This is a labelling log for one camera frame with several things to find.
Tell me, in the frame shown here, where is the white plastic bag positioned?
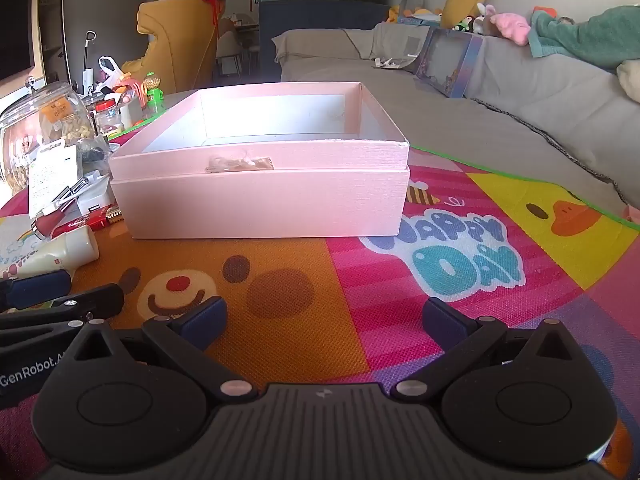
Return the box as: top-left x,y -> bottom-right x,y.
97,55 -> 132,94

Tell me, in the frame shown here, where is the white squeeze bottle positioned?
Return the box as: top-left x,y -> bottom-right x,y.
0,224 -> 100,282

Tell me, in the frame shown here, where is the green blanket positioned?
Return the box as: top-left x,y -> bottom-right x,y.
528,4 -> 640,72

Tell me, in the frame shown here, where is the yellow plush chair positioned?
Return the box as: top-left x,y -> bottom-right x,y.
121,0 -> 221,95

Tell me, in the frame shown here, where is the large glass jar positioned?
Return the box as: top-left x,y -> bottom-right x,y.
0,81 -> 97,196

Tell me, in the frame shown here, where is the red lighter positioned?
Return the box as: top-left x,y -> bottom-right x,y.
52,204 -> 124,240

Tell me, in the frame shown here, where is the white stick vacuum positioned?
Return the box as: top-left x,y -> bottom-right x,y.
79,30 -> 97,96

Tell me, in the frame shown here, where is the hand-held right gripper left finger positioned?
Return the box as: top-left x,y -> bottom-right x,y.
64,296 -> 256,404

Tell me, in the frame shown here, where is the green toy candy dispenser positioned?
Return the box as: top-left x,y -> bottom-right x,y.
143,72 -> 166,114

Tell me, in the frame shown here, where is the pink lip gloss tube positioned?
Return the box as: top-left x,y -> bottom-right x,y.
30,180 -> 101,241

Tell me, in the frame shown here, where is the small red-lid jar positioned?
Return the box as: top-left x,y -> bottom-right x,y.
93,99 -> 126,137

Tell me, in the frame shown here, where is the pink plush toy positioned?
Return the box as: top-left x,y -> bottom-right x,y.
489,9 -> 532,47

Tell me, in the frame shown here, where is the black television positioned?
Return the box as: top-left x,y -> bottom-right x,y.
0,0 -> 36,82

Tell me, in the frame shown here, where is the white paper tag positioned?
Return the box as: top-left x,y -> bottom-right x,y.
28,146 -> 84,219

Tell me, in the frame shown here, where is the purple gift box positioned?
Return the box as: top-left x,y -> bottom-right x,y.
414,26 -> 485,100

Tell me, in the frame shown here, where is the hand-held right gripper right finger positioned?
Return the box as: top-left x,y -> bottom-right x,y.
390,297 -> 582,404

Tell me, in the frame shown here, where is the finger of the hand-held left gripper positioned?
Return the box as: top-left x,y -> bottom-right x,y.
0,283 -> 125,346
0,269 -> 72,312

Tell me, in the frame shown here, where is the dark blue tank cabinet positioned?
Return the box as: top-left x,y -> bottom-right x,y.
258,2 -> 391,64

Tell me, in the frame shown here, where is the cream cushion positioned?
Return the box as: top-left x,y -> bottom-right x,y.
615,59 -> 640,104

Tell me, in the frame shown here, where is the small white box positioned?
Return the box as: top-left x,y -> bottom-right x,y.
79,174 -> 119,215

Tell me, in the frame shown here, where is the grey sofa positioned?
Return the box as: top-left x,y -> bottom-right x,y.
272,22 -> 640,222

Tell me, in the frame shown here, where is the pink cardboard box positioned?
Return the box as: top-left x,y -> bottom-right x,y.
108,81 -> 412,240

